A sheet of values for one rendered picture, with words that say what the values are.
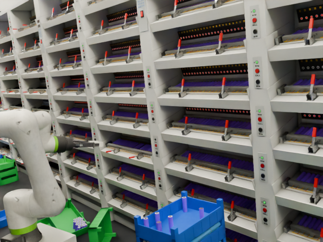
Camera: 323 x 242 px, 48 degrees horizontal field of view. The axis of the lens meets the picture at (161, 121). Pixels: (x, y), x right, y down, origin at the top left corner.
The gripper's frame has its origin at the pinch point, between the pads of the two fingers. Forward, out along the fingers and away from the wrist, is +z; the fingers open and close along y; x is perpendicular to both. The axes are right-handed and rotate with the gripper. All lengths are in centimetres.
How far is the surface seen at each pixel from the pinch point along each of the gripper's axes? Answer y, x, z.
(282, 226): 110, -22, 28
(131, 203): -9, -43, 35
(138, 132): 18.3, 8.5, 17.5
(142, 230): 88, -21, -29
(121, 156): -3.6, -9.1, 20.8
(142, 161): 19.7, -8.7, 20.6
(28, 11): -170, 110, 13
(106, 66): -8.3, 48.2, 8.6
